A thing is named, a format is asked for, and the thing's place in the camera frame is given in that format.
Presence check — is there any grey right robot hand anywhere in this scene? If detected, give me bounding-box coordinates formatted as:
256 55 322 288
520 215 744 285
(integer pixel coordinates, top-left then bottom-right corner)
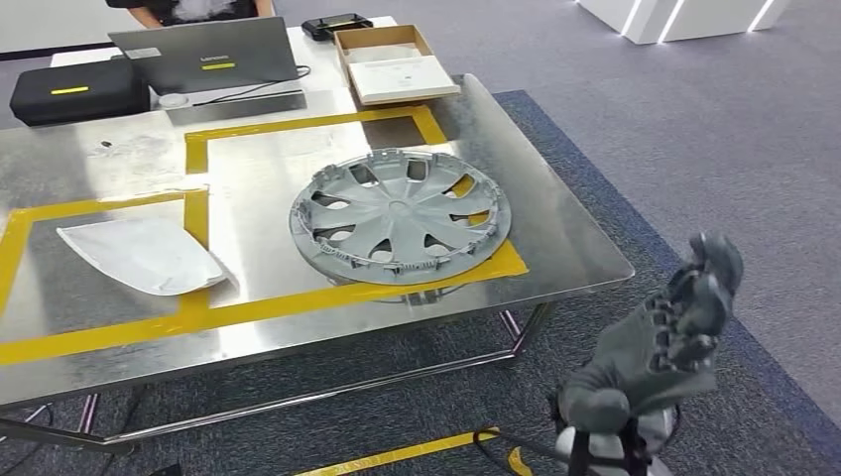
556 231 746 435

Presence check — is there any grey plastic wheel hubcap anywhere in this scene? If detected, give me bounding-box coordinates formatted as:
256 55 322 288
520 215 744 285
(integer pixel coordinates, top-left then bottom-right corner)
289 149 513 287

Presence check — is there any steel workbench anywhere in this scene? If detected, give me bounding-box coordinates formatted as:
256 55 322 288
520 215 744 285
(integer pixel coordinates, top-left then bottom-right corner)
0 73 636 458

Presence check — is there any white curved plastic part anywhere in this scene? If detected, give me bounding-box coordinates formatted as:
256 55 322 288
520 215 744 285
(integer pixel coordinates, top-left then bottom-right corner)
56 216 230 298

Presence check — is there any yellow floor tape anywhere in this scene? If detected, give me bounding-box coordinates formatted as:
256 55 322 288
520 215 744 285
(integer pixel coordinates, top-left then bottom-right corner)
292 426 535 476

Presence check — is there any white lit podium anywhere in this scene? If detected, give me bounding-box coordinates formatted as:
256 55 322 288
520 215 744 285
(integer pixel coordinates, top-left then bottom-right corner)
576 0 793 46

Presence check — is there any white foam board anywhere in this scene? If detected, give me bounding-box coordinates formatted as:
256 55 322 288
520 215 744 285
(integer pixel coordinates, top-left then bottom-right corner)
346 54 462 107

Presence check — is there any cardboard box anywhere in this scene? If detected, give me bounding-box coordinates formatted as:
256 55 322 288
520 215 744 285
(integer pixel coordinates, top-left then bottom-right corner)
333 24 436 106

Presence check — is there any black flat device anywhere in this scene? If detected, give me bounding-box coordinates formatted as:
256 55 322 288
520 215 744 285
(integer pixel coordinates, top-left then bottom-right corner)
300 12 375 43

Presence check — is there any yellow table tape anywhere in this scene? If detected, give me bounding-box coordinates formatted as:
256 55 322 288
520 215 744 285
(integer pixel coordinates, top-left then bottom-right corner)
0 104 531 368

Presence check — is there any dark grey laptop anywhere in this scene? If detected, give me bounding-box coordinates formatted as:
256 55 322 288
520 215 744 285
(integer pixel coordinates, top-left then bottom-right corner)
108 16 308 126

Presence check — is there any person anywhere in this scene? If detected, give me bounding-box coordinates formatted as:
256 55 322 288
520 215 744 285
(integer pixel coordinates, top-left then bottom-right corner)
104 0 278 29

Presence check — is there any black case yellow label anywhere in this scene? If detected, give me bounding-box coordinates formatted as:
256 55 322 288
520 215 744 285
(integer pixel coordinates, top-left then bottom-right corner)
9 58 153 128

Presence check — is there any black laptop cable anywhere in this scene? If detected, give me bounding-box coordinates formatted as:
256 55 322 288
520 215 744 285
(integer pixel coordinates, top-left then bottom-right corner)
190 63 312 108

